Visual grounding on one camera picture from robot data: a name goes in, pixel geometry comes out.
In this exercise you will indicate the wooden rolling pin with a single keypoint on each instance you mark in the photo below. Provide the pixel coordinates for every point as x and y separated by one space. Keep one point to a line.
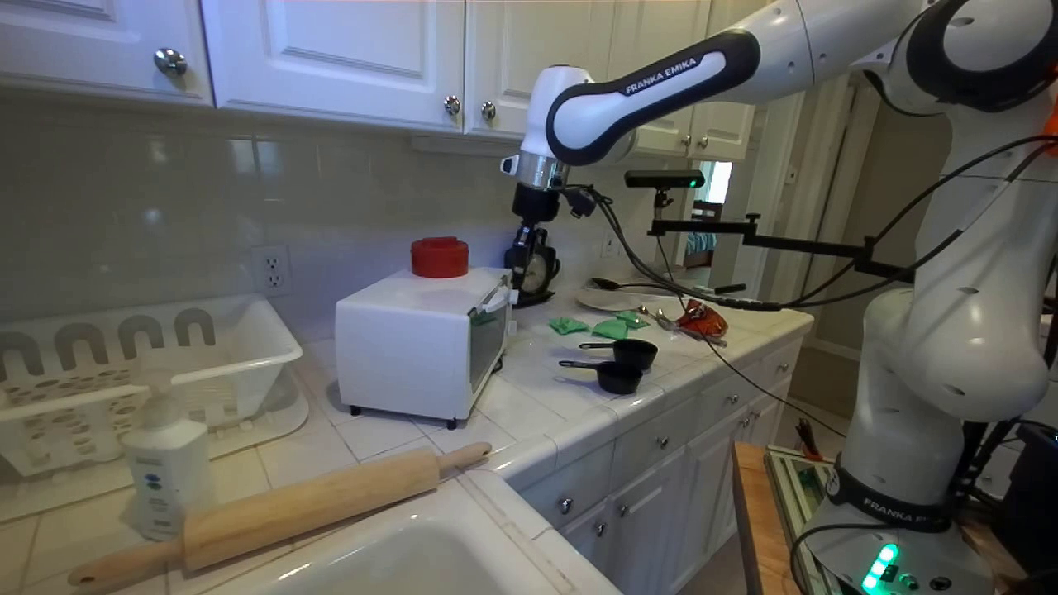
310 508

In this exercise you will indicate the white toaster oven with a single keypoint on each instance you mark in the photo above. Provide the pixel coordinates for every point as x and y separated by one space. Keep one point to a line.
409 351

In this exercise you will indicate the white plastic dish rack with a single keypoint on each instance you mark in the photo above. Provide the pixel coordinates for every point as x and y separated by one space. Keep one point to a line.
233 351

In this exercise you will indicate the white wall outlet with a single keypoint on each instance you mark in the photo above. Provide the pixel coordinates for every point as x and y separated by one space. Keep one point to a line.
275 270

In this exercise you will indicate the red orange small object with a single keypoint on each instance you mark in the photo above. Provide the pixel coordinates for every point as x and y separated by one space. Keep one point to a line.
702 321

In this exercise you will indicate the white upper cabinet row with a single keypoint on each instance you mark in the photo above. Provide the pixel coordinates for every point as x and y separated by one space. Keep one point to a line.
333 55

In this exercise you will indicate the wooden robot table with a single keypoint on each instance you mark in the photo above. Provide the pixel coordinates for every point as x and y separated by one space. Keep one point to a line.
756 517

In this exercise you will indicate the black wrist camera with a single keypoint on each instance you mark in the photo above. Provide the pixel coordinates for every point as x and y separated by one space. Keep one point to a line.
577 203

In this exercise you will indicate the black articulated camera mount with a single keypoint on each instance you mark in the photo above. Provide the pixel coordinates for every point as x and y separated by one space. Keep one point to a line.
771 240

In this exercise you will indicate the white double sink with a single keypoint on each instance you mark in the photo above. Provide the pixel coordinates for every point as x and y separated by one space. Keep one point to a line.
441 567

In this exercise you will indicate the black stereo camera bar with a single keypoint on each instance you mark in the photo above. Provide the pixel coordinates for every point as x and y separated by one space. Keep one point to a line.
666 176

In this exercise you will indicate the red round container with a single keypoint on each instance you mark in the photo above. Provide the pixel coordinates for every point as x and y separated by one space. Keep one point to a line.
441 257

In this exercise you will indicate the white lower drawer cabinet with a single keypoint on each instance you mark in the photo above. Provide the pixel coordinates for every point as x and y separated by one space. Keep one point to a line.
663 483

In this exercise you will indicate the round metal cabinet knob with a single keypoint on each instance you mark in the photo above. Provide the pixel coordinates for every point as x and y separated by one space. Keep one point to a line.
455 108
487 109
168 60

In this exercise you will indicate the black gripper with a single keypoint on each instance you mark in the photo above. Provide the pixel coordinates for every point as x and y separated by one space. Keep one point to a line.
533 235

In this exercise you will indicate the white soap bottle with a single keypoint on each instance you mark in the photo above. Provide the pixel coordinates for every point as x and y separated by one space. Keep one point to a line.
167 475

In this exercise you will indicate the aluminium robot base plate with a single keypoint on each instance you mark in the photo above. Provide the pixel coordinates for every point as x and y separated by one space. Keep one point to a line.
799 483

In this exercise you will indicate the white plate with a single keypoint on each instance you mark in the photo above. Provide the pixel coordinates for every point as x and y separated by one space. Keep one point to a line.
598 298

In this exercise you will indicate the green plastic piece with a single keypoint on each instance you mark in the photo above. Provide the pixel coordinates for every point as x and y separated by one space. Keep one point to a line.
570 325
616 325

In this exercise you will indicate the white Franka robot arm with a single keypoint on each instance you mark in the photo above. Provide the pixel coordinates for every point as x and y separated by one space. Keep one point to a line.
945 330

